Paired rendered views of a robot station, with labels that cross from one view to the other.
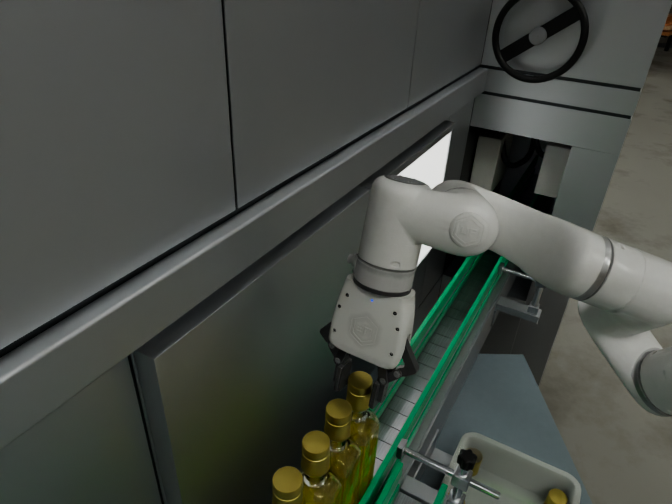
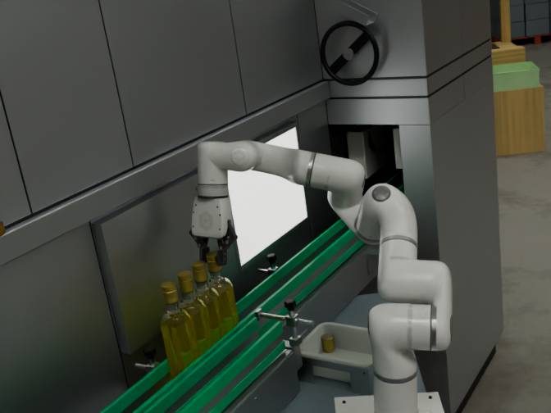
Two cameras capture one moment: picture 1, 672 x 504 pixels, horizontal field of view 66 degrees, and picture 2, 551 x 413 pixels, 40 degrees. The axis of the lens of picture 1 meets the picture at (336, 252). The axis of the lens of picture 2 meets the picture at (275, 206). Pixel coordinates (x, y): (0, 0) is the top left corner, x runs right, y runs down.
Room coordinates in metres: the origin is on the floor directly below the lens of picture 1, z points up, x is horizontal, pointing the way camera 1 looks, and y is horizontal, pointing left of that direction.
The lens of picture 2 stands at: (-1.19, -0.39, 1.86)
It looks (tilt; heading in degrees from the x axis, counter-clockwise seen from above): 19 degrees down; 6
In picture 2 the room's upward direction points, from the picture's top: 8 degrees counter-clockwise
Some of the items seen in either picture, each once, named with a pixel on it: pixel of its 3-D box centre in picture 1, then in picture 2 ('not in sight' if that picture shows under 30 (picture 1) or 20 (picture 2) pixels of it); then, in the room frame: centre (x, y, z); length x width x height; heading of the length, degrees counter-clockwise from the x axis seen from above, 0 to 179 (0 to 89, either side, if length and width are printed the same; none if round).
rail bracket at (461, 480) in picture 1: (446, 473); (284, 321); (0.52, -0.19, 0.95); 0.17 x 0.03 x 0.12; 62
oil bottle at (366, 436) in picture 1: (352, 461); (223, 315); (0.50, -0.04, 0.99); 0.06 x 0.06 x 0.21; 61
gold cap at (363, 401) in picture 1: (359, 390); (213, 261); (0.50, -0.04, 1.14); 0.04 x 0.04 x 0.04
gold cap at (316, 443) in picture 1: (315, 453); (185, 281); (0.40, 0.01, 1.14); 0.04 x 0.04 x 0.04
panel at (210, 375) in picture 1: (351, 276); (221, 220); (0.77, -0.03, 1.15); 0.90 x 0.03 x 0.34; 152
